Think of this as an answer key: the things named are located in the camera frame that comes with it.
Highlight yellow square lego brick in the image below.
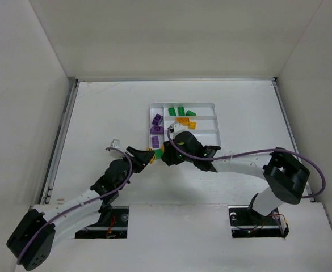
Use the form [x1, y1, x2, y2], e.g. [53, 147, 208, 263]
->
[188, 121, 197, 130]

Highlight green curved lego brick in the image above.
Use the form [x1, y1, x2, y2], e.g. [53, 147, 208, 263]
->
[186, 110, 197, 116]

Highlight green long lego brick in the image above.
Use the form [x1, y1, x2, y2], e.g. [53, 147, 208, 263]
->
[177, 107, 186, 116]

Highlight green square lego brick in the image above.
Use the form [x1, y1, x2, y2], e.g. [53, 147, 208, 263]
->
[168, 107, 177, 117]

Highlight purple arch lego brick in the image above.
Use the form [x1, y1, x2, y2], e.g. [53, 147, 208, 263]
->
[152, 113, 163, 126]

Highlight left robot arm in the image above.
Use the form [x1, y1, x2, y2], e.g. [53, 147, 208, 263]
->
[6, 147, 154, 271]

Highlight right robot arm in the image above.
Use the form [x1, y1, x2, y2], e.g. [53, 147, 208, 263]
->
[162, 131, 310, 219]

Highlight white divided tray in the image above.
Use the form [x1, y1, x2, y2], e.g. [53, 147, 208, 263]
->
[149, 103, 221, 149]

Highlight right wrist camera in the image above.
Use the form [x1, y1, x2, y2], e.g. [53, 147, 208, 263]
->
[169, 122, 186, 137]

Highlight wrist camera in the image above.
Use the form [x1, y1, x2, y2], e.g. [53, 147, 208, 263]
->
[108, 139, 122, 151]
[169, 122, 186, 137]

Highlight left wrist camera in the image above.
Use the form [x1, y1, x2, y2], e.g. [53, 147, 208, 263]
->
[108, 139, 122, 151]

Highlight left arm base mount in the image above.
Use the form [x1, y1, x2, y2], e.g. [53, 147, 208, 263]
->
[74, 201, 129, 239]

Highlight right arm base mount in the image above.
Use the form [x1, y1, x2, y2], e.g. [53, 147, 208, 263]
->
[228, 194, 289, 239]

